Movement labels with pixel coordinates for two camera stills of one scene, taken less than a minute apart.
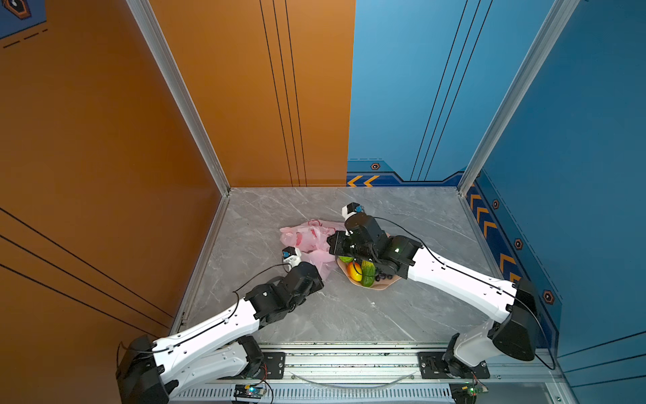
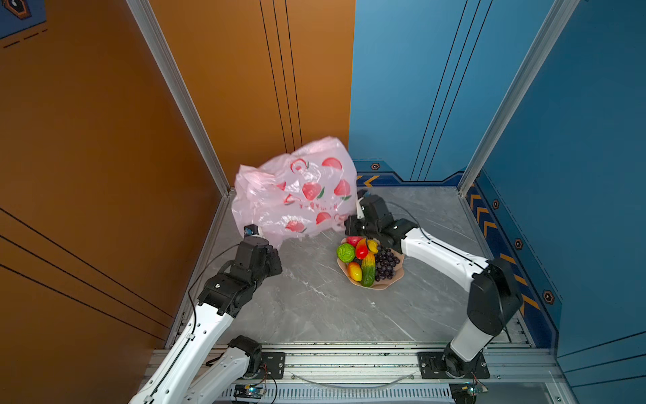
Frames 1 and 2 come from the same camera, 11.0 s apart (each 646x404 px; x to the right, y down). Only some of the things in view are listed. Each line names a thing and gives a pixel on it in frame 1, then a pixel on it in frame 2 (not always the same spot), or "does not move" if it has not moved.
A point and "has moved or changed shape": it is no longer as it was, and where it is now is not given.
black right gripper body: [346, 246] → [362, 226]
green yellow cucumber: [368, 270] does not move
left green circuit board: [249, 392] does not move
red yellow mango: [354, 270] has moved or changed shape
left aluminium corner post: [161, 49] does not move
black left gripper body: [317, 285] → [271, 266]
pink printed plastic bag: [311, 238] → [311, 189]
